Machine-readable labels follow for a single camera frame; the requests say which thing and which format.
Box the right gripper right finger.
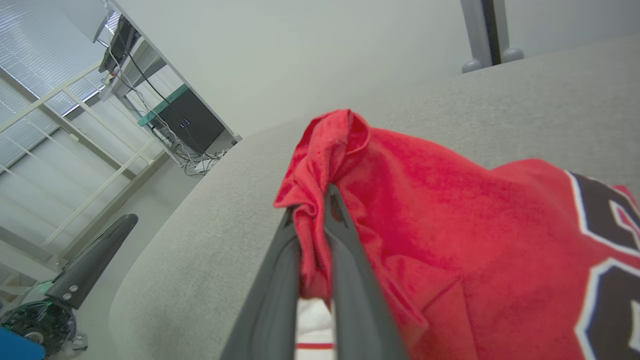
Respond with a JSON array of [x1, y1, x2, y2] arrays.
[[322, 183, 408, 360]]

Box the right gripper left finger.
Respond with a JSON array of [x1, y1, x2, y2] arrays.
[[220, 209, 302, 360]]

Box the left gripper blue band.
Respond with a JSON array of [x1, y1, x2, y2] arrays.
[[0, 213, 139, 360]]

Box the red sports jersey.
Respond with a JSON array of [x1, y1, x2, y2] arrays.
[[273, 109, 640, 360]]

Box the white metal railing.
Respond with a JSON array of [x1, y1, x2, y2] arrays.
[[0, 62, 171, 266]]

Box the grey fabric sofa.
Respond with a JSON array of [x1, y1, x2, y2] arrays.
[[109, 35, 640, 360]]

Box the black computer tower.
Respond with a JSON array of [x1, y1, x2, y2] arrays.
[[150, 89, 227, 155]]

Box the black monitor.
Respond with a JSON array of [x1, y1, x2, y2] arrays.
[[99, 15, 142, 74]]

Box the white partition end post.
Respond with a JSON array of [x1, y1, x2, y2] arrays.
[[105, 0, 244, 144]]

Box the grey aluminium partition post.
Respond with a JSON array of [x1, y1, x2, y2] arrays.
[[460, 0, 525, 74]]

